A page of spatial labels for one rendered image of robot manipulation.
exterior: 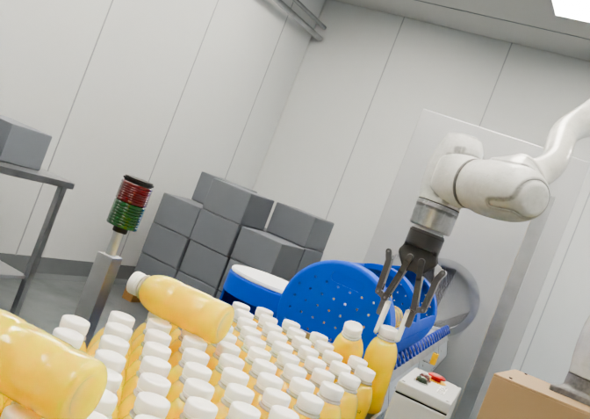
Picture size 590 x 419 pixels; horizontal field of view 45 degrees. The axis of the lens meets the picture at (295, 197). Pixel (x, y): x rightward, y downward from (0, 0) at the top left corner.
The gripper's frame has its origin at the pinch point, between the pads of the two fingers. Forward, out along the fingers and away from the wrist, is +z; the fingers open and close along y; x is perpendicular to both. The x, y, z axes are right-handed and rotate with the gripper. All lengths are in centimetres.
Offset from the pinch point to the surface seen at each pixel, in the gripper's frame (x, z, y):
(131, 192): 30, -6, 51
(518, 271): -158, -21, -15
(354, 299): -18.0, 0.9, 13.2
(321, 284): -17.9, 0.7, 22.0
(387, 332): 2.2, 2.1, -0.2
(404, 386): 18.3, 7.5, -9.1
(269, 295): -63, 16, 49
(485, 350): -159, 14, -15
